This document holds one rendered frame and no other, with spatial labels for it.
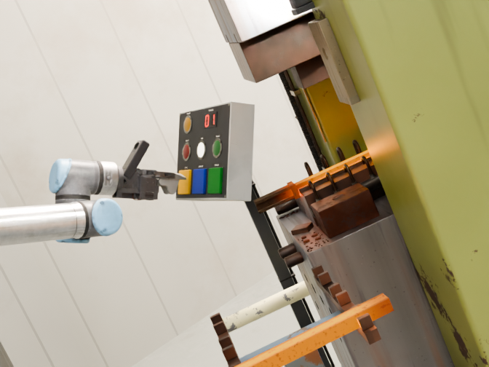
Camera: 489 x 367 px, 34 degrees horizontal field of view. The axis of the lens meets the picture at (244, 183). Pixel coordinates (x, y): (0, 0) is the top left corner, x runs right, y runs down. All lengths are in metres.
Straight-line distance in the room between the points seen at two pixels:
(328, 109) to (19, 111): 2.14
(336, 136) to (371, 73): 0.70
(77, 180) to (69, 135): 1.90
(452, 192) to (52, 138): 2.75
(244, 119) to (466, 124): 0.96
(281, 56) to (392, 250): 0.48
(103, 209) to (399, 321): 0.74
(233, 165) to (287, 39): 0.59
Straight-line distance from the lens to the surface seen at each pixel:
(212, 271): 4.27
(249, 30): 1.69
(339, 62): 1.51
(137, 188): 2.16
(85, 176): 2.08
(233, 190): 2.23
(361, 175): 1.81
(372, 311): 1.25
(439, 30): 1.41
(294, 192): 1.84
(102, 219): 1.92
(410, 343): 1.80
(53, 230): 1.88
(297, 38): 1.75
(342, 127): 2.06
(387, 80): 1.38
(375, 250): 1.70
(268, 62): 1.74
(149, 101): 4.13
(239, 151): 2.24
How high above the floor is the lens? 1.45
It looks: 12 degrees down
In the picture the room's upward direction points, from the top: 24 degrees counter-clockwise
